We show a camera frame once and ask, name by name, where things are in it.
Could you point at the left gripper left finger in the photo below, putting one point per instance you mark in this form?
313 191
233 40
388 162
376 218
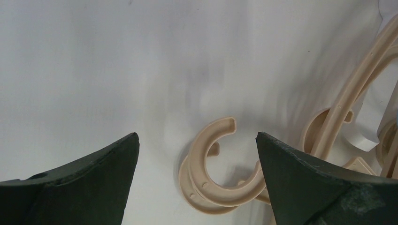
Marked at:
92 190

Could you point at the beige plastic hanger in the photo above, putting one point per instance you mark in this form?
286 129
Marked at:
200 203
387 150
197 168
321 131

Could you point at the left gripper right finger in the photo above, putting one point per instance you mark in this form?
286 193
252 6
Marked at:
305 190

